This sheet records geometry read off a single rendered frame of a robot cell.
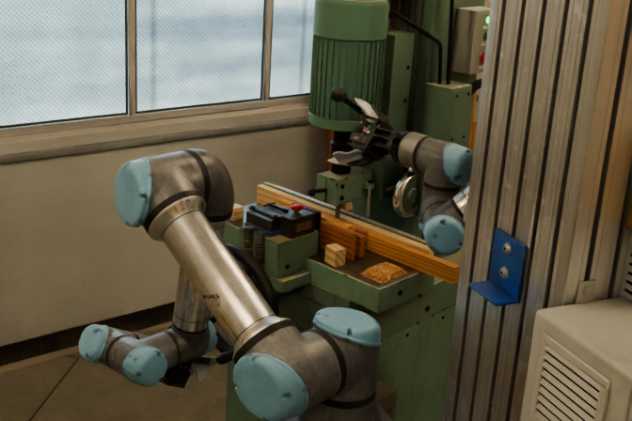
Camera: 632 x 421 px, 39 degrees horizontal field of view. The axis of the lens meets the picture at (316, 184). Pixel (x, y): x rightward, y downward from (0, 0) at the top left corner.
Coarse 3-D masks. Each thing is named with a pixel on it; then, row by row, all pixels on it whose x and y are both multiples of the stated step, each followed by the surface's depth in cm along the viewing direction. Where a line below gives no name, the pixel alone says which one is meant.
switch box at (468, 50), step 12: (468, 12) 218; (480, 12) 218; (456, 24) 221; (468, 24) 219; (480, 24) 219; (456, 36) 222; (468, 36) 219; (480, 36) 220; (456, 48) 223; (468, 48) 220; (480, 48) 221; (456, 60) 223; (468, 60) 221; (480, 60) 223; (468, 72) 221; (480, 72) 225
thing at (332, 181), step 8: (352, 168) 226; (360, 168) 226; (320, 176) 219; (328, 176) 218; (336, 176) 219; (344, 176) 219; (352, 176) 220; (360, 176) 222; (368, 176) 224; (320, 184) 220; (328, 184) 218; (336, 184) 216; (344, 184) 218; (352, 184) 220; (360, 184) 223; (328, 192) 218; (336, 192) 217; (344, 192) 219; (352, 192) 221; (360, 192) 224; (320, 200) 221; (328, 200) 219; (336, 200) 217; (344, 200) 220; (352, 200) 222
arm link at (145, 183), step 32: (160, 160) 157; (192, 160) 160; (128, 192) 154; (160, 192) 153; (192, 192) 155; (128, 224) 156; (160, 224) 152; (192, 224) 151; (192, 256) 149; (224, 256) 149; (224, 288) 146; (256, 288) 148; (224, 320) 145; (256, 320) 143; (288, 320) 144; (256, 352) 139; (288, 352) 139; (320, 352) 142; (256, 384) 138; (288, 384) 135; (320, 384) 140; (288, 416) 138
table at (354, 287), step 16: (240, 224) 230; (224, 240) 232; (320, 256) 213; (368, 256) 215; (304, 272) 211; (320, 272) 209; (336, 272) 205; (352, 272) 205; (416, 272) 207; (288, 288) 206; (336, 288) 206; (352, 288) 203; (368, 288) 199; (384, 288) 198; (400, 288) 202; (416, 288) 207; (432, 288) 213; (368, 304) 200; (384, 304) 199
